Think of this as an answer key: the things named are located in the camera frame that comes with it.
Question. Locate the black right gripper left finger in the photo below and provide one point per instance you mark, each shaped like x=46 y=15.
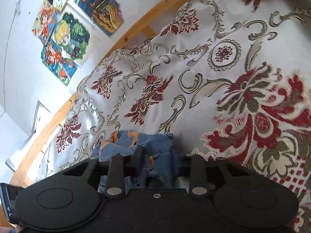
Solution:
x=91 y=170

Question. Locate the white floral bedspread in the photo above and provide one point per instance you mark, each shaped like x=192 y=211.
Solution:
x=228 y=78

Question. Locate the colourful poster orange swirl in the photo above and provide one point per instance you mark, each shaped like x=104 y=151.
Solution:
x=106 y=14

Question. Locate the blue pants with orange prints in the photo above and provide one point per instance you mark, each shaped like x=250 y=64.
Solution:
x=154 y=155

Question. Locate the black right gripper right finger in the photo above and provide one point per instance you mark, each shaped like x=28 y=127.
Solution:
x=208 y=176

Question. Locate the colourful poster red-haired figure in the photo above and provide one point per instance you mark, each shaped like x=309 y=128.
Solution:
x=52 y=55

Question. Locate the colourful poster girl yellow hair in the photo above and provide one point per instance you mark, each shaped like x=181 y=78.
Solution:
x=73 y=37

